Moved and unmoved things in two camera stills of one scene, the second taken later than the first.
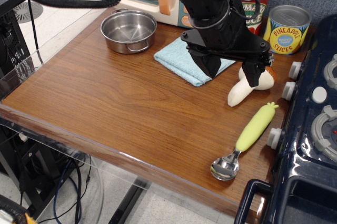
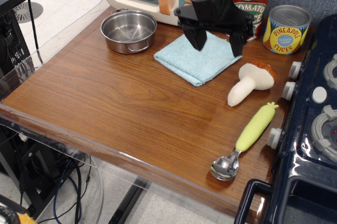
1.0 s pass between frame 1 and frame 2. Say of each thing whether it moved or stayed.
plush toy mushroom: stayed
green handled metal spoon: stayed
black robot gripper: moved
